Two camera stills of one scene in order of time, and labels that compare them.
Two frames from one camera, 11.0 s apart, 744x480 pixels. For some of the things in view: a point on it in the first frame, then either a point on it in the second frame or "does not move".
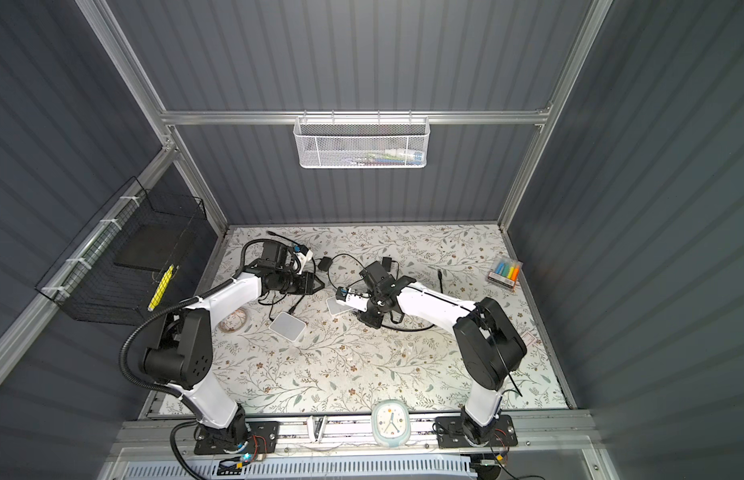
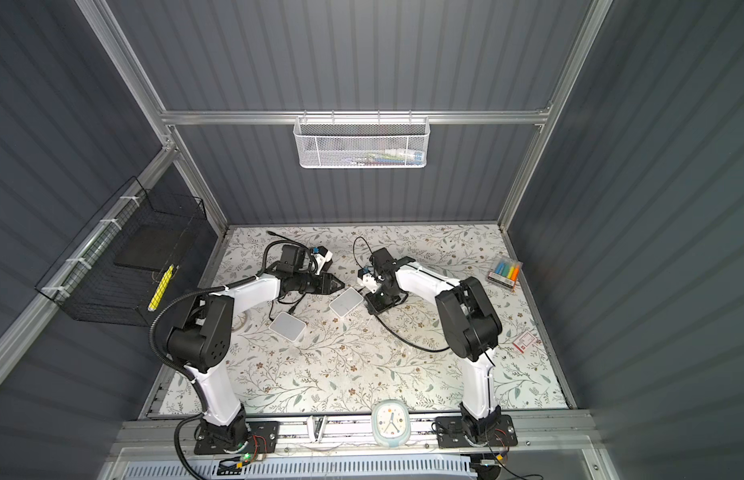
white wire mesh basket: x=362 y=142 does not move
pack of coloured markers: x=505 y=272 does not move
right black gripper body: x=374 y=314 → x=382 y=299
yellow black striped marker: x=161 y=288 does not move
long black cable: x=423 y=328 → x=406 y=343
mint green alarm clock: x=391 y=423 does not move
